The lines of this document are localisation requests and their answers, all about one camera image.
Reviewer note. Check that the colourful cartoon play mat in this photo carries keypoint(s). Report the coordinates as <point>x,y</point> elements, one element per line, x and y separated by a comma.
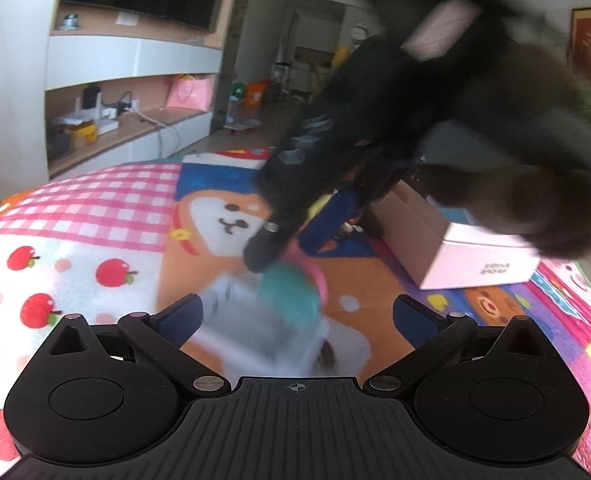
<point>100,220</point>

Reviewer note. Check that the white wall shelf unit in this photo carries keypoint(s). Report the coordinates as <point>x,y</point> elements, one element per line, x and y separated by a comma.
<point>120,57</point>

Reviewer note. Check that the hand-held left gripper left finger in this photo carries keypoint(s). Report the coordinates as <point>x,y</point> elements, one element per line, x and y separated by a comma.
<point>180,320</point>

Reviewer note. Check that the pink gift bag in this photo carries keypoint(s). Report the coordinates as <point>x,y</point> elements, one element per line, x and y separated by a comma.
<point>189,92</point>

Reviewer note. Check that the pink cardboard box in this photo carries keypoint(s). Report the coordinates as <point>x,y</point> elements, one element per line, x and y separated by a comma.
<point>475,260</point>

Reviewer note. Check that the black router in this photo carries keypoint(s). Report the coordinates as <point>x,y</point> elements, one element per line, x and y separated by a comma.
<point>90,97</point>

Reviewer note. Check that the yellow box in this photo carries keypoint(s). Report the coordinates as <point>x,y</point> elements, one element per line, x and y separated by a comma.
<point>83,134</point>

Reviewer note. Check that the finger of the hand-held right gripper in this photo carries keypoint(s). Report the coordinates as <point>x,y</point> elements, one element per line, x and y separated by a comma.
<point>268,245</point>
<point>330,220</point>

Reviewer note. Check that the green ball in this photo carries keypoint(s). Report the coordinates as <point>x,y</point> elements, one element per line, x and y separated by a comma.
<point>239,92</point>

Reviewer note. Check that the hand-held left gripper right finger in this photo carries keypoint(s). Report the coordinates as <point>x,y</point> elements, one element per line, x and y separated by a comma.
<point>415,317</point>

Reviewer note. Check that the white wall clock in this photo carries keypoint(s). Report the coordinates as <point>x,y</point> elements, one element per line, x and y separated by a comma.
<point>360,33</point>

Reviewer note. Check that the pink and teal toy figure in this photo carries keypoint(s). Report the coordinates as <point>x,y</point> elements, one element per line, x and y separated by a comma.
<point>290,292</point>

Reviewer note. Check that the yellow inflatable toy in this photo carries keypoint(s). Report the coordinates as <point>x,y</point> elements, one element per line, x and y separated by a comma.
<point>341,56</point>

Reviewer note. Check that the orange bag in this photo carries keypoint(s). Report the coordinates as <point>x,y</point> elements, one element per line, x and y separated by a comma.
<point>256,93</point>

